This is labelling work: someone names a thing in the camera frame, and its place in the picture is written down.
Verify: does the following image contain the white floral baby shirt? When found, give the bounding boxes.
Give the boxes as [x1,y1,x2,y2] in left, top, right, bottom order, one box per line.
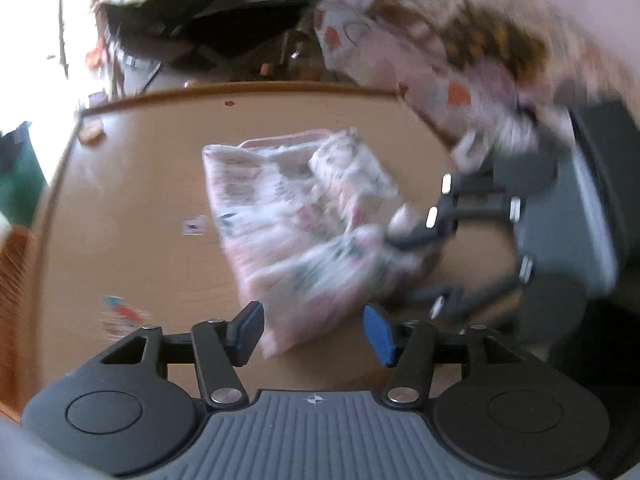
[202,129,443,358]

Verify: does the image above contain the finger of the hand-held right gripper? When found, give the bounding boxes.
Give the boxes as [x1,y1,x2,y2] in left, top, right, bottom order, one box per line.
[410,255,533,318]
[385,172,523,251]

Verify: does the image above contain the black baby stroller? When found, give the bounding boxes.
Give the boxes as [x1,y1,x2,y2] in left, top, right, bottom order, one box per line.
[97,0,361,78]

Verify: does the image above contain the brown wicker basket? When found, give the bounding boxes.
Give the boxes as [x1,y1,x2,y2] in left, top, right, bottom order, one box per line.
[0,225,41,411]

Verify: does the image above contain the green trash bin black bag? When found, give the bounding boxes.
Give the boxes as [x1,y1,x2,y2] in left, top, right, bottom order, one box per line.
[0,121,48,226]

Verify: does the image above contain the heart print quilt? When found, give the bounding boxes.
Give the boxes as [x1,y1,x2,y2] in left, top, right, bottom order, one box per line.
[312,0,536,161]

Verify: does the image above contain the black pillow yellow trees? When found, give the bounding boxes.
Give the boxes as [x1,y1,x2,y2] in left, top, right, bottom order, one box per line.
[440,5,551,76]

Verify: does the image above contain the rocket cartoon sticker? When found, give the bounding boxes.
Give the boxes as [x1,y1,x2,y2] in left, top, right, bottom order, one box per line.
[102,295,151,336]

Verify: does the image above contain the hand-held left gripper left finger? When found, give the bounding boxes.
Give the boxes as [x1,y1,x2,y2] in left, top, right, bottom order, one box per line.
[100,301,266,406]

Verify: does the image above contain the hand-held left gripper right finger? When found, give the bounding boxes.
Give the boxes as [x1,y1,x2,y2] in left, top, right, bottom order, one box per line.
[363,305,531,408]

